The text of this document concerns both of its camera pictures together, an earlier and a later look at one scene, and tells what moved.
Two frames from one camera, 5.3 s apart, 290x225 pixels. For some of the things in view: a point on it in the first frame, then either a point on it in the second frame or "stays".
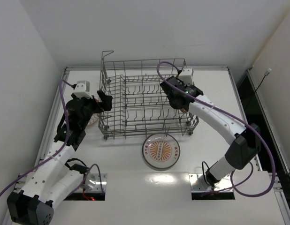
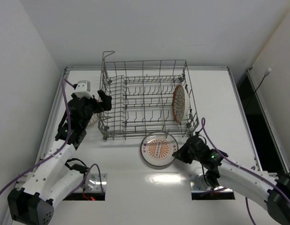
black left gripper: x=98 y=103 stays
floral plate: x=94 y=118 stays
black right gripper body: x=171 y=87 -> x=186 y=152
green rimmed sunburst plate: x=161 y=152 stays
